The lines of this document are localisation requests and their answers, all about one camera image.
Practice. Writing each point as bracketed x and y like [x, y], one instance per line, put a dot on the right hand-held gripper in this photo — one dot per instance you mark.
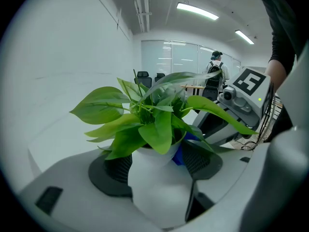
[251, 98]

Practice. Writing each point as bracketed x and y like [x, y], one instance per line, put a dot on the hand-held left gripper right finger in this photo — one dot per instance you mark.
[201, 163]

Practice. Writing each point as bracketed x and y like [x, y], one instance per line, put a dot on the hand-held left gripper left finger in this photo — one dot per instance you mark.
[113, 175]

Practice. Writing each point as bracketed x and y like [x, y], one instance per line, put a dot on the green potted plant white pot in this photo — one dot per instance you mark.
[157, 173]

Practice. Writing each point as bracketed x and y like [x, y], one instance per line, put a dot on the person's right forearm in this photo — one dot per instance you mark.
[275, 75]

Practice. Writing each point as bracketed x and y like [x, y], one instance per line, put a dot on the wooden table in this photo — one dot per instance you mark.
[193, 87]

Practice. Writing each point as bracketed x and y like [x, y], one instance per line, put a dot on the black office chair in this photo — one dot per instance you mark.
[144, 79]
[159, 76]

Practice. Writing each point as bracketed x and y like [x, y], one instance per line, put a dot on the frosted glass partition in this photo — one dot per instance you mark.
[169, 57]

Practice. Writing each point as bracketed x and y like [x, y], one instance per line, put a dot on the long ceiling light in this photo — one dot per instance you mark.
[244, 36]
[196, 10]

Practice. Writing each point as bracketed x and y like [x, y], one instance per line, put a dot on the person's black shirt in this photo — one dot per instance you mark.
[282, 20]

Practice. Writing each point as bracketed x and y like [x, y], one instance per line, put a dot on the white ceiling pipes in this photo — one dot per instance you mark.
[141, 7]

